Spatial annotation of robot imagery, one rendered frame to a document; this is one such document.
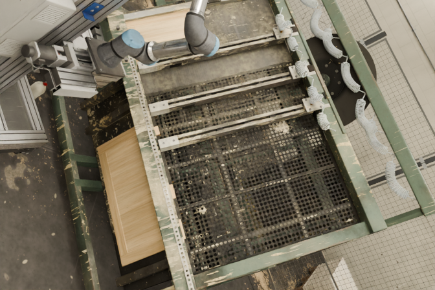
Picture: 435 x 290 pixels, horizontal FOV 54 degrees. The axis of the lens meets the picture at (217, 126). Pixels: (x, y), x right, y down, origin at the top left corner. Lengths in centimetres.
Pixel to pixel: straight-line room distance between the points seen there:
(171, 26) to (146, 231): 146
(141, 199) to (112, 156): 43
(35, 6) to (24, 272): 161
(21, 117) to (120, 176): 77
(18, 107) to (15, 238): 84
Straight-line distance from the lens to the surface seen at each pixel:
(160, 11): 325
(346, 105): 339
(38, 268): 301
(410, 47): 761
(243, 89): 290
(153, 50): 242
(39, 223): 310
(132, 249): 306
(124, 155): 315
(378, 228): 280
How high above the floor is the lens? 232
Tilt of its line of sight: 23 degrees down
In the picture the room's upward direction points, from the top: 63 degrees clockwise
